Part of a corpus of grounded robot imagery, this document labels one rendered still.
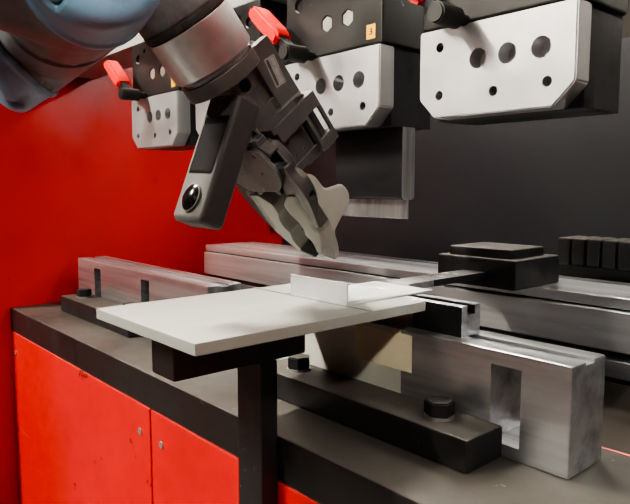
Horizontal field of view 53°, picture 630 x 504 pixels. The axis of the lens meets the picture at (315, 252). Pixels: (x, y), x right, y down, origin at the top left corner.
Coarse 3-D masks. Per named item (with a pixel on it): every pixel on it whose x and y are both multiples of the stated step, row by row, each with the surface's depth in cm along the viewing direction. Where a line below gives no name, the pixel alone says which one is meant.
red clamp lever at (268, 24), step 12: (252, 12) 71; (264, 12) 71; (264, 24) 70; (276, 24) 69; (276, 36) 68; (288, 36) 69; (288, 48) 66; (300, 48) 67; (288, 60) 67; (300, 60) 68; (312, 60) 69
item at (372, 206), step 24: (336, 144) 72; (360, 144) 70; (384, 144) 67; (408, 144) 66; (336, 168) 73; (360, 168) 70; (384, 168) 67; (408, 168) 66; (360, 192) 70; (384, 192) 67; (408, 192) 66; (360, 216) 72; (384, 216) 69
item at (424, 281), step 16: (448, 256) 86; (464, 256) 84; (480, 256) 83; (496, 256) 81; (512, 256) 80; (528, 256) 82; (544, 256) 83; (448, 272) 81; (464, 272) 81; (480, 272) 81; (496, 272) 80; (512, 272) 78; (528, 272) 80; (544, 272) 83; (496, 288) 80; (512, 288) 78
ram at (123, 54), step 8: (232, 0) 81; (240, 0) 79; (248, 0) 78; (272, 0) 77; (280, 0) 77; (136, 40) 101; (120, 48) 106; (128, 48) 104; (112, 56) 110; (120, 56) 110; (128, 56) 110; (96, 64) 118; (120, 64) 118; (128, 64) 118; (88, 72) 126; (96, 72) 126; (104, 72) 126
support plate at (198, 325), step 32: (288, 288) 71; (128, 320) 54; (160, 320) 54; (192, 320) 54; (224, 320) 54; (256, 320) 54; (288, 320) 54; (320, 320) 54; (352, 320) 57; (192, 352) 46
